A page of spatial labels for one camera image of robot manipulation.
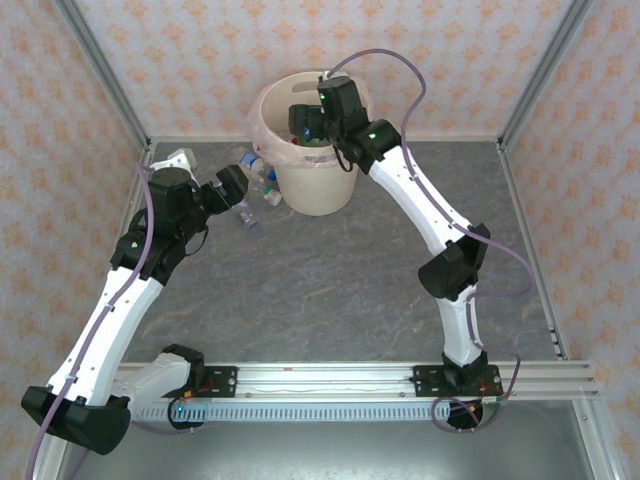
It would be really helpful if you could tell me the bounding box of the cream plastic bin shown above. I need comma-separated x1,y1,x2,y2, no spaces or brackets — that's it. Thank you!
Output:
257,71,374,217

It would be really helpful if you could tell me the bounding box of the aluminium frame post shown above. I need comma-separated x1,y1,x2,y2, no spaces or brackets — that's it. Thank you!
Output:
497,0,596,151
52,0,152,151

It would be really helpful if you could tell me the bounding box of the clear bottle white cap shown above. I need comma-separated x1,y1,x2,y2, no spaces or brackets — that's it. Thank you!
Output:
247,168,284,207

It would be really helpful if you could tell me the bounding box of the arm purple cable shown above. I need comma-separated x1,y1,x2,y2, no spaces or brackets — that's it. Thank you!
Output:
319,47,534,435
24,163,201,480

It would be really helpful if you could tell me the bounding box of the clear unlabelled bottle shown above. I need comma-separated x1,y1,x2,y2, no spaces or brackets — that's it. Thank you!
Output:
232,197,265,236

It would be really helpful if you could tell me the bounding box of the blue-capped blue-label clear bottle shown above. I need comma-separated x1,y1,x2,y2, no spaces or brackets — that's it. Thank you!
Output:
238,151,279,182

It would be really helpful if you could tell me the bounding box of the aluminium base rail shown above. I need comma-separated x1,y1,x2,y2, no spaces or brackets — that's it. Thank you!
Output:
114,362,599,401

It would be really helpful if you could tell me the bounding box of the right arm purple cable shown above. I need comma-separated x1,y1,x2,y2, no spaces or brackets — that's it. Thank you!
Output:
319,47,534,435

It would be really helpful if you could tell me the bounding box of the grey slotted cable duct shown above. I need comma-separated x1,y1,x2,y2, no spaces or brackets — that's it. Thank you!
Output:
132,401,484,424

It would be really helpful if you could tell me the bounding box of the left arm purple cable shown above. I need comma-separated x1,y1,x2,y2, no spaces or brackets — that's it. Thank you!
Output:
24,163,201,480

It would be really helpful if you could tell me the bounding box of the grey steel sheet panel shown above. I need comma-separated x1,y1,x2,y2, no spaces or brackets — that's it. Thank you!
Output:
49,402,601,480

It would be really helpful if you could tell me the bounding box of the black round cable port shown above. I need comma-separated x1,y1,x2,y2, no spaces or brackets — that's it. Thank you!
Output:
168,399,207,432

